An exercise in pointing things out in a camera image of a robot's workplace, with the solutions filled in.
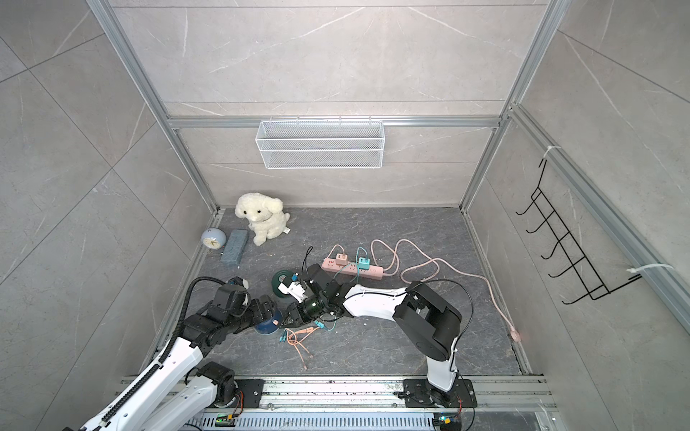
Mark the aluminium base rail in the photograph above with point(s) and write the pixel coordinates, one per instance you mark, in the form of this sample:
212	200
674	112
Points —
499	402

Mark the blue meat grinder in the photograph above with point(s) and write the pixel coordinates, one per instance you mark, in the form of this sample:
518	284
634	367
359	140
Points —
267	327

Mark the teal charger plug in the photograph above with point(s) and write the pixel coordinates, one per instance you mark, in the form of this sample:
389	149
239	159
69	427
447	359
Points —
363	263

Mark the white wire mesh basket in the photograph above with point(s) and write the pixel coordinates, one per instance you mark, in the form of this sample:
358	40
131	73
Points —
321	144

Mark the grey blue sponge block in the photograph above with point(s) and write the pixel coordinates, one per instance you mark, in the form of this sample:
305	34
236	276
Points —
234	247

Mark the pink charger plug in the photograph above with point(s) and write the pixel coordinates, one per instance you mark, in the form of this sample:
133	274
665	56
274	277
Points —
342	260

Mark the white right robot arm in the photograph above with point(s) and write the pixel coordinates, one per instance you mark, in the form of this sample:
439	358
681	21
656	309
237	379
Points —
430	322

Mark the white plush dog toy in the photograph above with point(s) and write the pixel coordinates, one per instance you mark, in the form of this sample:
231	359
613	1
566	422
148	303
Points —
265	215

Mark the pink power strip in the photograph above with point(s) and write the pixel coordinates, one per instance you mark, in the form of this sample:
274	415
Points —
378	272

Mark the small globe ball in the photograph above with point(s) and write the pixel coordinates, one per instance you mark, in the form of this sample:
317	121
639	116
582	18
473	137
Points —
213	238

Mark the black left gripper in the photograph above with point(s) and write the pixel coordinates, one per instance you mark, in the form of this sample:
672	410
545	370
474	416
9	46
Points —
259	314

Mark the green meat grinder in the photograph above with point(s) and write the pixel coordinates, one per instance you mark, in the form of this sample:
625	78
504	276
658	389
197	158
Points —
279	276

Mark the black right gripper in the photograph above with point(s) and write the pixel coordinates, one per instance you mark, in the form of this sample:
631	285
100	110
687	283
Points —
297	312

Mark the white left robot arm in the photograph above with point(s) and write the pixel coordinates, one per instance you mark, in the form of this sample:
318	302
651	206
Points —
172	361

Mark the black wire hook rack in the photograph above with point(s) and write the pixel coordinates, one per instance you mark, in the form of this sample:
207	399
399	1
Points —
566	245

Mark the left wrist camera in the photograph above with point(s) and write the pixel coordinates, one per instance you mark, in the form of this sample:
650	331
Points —
238	283

